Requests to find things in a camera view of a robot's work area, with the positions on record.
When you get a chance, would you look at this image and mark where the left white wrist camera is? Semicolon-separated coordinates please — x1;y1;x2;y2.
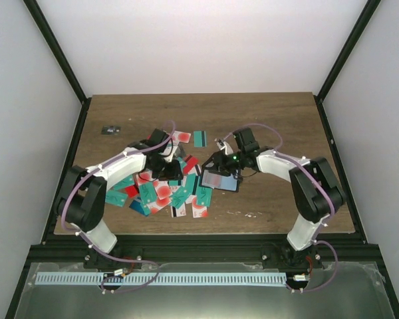
163;142;179;162

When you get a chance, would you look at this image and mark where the right black frame post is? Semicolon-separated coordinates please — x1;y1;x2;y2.
316;0;381;102

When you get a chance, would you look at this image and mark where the teal card with stripe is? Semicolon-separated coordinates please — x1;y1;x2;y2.
194;130;207;148

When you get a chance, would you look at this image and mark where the teal VIP card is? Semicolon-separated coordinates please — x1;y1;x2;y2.
196;186;213;207

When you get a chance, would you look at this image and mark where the small black tag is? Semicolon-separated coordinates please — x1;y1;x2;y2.
101;126;121;135

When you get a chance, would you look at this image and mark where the teal card lower left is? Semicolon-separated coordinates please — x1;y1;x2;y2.
105;189;128;207

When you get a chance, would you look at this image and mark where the left black frame post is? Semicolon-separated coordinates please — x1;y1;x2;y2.
23;0;88;104

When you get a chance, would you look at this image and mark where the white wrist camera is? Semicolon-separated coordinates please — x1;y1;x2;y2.
215;139;233;156
163;142;179;162

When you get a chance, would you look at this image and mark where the black front rail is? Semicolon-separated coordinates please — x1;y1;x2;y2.
27;234;382;267

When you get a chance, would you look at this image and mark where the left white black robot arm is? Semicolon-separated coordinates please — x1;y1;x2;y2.
53;129;182;268

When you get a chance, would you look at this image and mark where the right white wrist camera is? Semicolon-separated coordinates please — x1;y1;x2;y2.
215;139;233;156

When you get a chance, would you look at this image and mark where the black frame post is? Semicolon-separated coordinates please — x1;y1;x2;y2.
316;0;381;102
23;0;88;104

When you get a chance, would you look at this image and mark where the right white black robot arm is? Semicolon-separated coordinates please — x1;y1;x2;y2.
201;126;346;268

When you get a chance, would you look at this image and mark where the black card holder wallet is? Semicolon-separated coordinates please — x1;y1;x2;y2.
200;170;240;193

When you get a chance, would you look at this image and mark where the blue card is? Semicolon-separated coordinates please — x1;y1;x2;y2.
129;198;150;216

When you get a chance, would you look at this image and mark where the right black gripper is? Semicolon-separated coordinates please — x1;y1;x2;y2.
202;151;245;177

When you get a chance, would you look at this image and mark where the light blue slotted strip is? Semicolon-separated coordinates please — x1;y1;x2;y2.
35;272;287;286

